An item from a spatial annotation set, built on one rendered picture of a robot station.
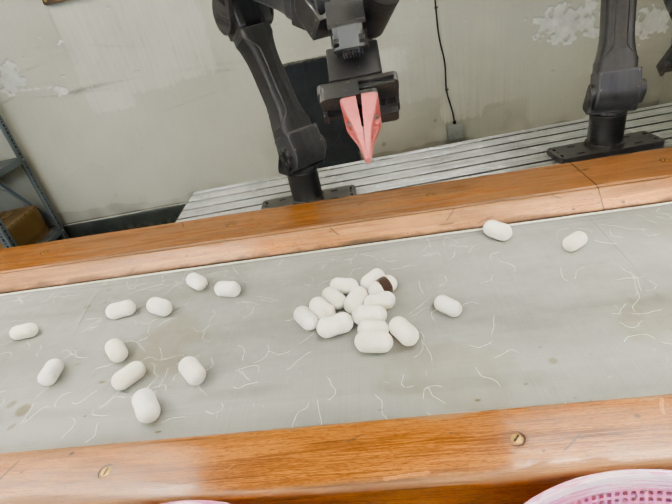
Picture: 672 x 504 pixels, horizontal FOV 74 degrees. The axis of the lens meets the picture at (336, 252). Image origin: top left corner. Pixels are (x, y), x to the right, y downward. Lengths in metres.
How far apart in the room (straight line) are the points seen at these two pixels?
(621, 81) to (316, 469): 0.83
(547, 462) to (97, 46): 2.57
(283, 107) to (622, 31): 0.60
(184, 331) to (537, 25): 2.39
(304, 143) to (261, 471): 0.62
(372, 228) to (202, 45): 2.00
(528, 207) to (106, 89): 2.35
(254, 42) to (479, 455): 0.74
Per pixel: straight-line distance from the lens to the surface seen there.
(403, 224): 0.61
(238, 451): 0.37
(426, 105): 2.56
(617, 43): 0.98
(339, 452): 0.35
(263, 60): 0.87
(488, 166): 1.00
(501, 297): 0.50
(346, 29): 0.55
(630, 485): 0.35
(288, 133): 0.84
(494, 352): 0.44
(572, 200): 0.66
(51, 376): 0.57
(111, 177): 2.86
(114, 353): 0.54
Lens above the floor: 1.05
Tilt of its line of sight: 30 degrees down
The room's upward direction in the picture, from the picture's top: 12 degrees counter-clockwise
